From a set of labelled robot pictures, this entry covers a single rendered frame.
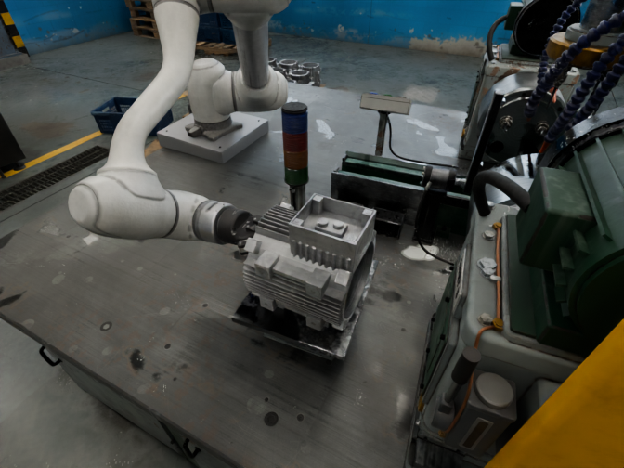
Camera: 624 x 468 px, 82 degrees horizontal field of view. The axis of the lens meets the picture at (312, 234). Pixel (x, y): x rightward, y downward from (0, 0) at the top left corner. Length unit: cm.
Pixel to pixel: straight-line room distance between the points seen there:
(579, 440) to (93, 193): 70
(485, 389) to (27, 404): 184
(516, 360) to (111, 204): 62
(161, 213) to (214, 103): 88
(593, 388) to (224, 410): 61
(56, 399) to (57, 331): 96
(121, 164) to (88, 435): 132
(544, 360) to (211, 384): 60
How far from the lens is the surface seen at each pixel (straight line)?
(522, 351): 48
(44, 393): 203
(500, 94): 91
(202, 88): 153
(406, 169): 122
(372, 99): 135
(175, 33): 95
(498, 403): 50
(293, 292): 63
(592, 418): 43
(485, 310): 49
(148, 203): 71
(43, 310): 112
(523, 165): 85
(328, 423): 77
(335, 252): 58
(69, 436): 187
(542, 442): 48
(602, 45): 100
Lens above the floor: 151
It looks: 41 degrees down
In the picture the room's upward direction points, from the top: straight up
